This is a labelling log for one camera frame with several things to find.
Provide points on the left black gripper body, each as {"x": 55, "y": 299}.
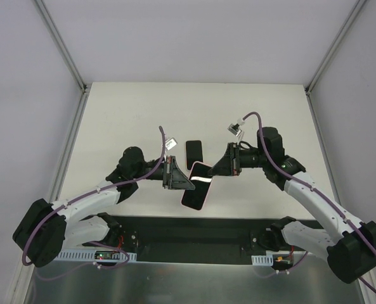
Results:
{"x": 167, "y": 173}

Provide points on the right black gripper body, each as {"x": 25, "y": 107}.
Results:
{"x": 233, "y": 159}

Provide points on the purple smartphone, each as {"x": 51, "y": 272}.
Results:
{"x": 196, "y": 187}

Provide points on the phone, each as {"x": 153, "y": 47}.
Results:
{"x": 194, "y": 153}

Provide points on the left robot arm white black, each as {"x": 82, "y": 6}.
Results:
{"x": 47, "y": 228}

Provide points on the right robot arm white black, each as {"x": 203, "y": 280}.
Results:
{"x": 344, "y": 241}

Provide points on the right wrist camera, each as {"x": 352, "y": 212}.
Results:
{"x": 236, "y": 128}

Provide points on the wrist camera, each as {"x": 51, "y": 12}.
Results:
{"x": 236, "y": 128}
{"x": 170, "y": 143}

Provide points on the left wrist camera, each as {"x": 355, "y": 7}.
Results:
{"x": 170, "y": 143}

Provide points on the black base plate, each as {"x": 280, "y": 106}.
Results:
{"x": 223, "y": 241}

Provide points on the right white cable duct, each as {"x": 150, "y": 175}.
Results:
{"x": 262, "y": 260}

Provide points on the white cable duct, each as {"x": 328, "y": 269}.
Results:
{"x": 262, "y": 260}
{"x": 93, "y": 255}

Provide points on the left white cable duct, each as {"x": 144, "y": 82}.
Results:
{"x": 93, "y": 255}

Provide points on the right aluminium frame post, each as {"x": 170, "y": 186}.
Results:
{"x": 335, "y": 45}

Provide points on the aluminium frame post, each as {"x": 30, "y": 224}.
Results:
{"x": 57, "y": 38}
{"x": 335, "y": 45}

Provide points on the left aluminium frame post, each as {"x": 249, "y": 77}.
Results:
{"x": 57, "y": 38}

